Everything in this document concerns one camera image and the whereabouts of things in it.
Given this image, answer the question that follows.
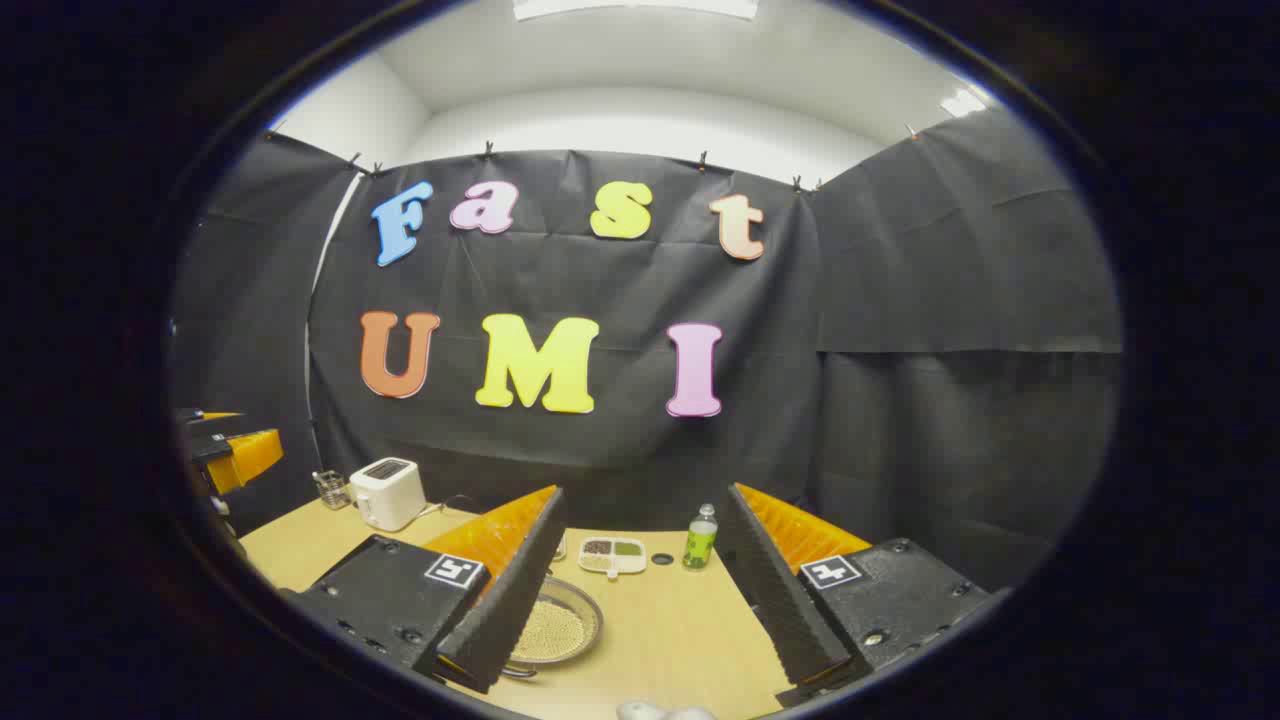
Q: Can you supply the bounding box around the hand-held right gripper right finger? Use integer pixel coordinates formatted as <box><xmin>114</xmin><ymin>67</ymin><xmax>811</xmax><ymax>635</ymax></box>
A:
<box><xmin>715</xmin><ymin>482</ymin><xmax>993</xmax><ymax>706</ymax></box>

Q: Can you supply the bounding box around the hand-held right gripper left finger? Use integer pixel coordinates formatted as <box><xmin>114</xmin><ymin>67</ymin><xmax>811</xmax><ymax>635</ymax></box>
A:
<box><xmin>280</xmin><ymin>485</ymin><xmax>569</xmax><ymax>694</ymax></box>

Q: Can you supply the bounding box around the steel pot with black handle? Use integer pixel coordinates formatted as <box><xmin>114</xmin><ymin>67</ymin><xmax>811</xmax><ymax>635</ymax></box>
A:
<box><xmin>500</xmin><ymin>577</ymin><xmax>604</xmax><ymax>681</ymax></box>

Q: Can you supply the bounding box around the pile of yellow soybeans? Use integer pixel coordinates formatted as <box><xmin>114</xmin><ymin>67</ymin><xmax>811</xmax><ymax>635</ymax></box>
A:
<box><xmin>510</xmin><ymin>600</ymin><xmax>587</xmax><ymax>663</ymax></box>

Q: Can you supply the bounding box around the green drink bottle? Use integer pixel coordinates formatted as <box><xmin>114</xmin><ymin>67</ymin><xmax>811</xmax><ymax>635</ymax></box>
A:
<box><xmin>683</xmin><ymin>503</ymin><xmax>719</xmax><ymax>572</ymax></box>

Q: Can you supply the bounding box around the white divided dish of beans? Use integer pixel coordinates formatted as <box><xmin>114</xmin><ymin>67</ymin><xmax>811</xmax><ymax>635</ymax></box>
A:
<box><xmin>578</xmin><ymin>537</ymin><xmax>648</xmax><ymax>581</ymax></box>

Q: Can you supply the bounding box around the white toaster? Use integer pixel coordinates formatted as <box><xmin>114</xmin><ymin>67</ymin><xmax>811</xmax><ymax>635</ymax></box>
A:
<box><xmin>348</xmin><ymin>457</ymin><xmax>428</xmax><ymax>533</ymax></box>

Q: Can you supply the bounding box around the long ceiling light panel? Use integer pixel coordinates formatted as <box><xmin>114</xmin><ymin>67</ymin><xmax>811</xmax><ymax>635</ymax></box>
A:
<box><xmin>513</xmin><ymin>0</ymin><xmax>758</xmax><ymax>21</ymax></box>

